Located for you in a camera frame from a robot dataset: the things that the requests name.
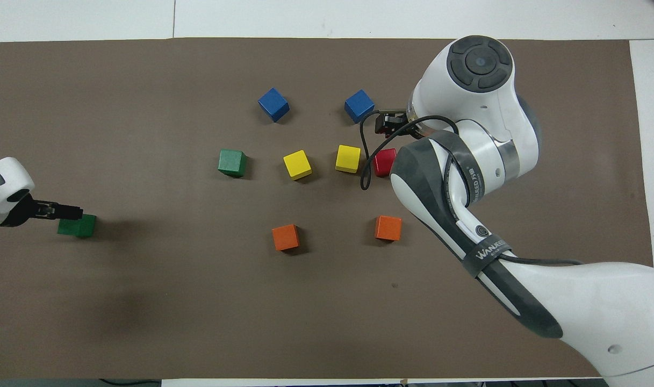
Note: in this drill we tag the green wooden block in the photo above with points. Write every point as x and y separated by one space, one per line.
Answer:
232 163
86 227

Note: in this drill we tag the yellow wooden block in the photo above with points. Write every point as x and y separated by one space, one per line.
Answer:
297 164
348 158

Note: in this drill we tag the orange wooden block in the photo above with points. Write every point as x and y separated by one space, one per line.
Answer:
388 228
285 237

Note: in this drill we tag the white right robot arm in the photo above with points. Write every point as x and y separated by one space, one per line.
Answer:
466 97

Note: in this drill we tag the brown table mat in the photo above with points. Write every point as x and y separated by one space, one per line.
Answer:
171 312

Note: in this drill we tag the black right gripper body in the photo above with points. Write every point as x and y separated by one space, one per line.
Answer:
397 115

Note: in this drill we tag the blue wooden block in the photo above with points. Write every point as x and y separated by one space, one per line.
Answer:
273 104
359 106

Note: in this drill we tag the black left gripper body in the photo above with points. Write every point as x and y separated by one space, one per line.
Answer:
23 212

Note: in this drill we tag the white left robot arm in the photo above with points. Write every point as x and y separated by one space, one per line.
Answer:
1 183

